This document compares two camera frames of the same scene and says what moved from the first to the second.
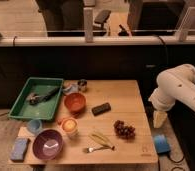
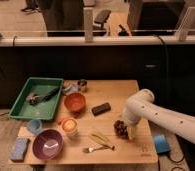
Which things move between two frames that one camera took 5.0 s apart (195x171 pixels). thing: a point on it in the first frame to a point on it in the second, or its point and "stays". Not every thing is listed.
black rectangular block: (100, 109) stays
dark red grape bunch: (121, 130) stays
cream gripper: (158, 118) to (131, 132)
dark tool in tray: (35, 99) stays
